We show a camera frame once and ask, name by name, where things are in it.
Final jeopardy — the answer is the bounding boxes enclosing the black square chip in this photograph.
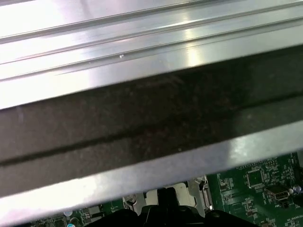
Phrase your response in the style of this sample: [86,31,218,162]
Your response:
[245,169,265,188]

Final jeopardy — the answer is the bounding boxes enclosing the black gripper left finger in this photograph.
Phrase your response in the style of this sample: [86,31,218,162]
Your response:
[85,188,168,227]

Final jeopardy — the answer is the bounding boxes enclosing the black PC case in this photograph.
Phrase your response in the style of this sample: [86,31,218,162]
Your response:
[0,44,303,227]

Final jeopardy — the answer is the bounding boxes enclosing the silver CPU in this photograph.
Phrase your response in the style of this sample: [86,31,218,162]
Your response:
[144,181,197,209]

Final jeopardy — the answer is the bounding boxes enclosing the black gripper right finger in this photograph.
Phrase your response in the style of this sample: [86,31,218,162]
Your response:
[167,186,240,227]

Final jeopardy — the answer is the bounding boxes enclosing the CPU socket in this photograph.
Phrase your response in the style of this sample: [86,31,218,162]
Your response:
[120,175,215,213]

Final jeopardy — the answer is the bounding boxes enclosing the metal socket cover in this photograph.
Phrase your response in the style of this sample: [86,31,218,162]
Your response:
[197,177,214,212]

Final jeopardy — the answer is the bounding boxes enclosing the black internal USB port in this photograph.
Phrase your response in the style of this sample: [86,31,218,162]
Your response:
[265,185,291,202]

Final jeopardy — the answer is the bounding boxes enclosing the green motherboard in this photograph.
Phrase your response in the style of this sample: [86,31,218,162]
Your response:
[30,151,303,227]

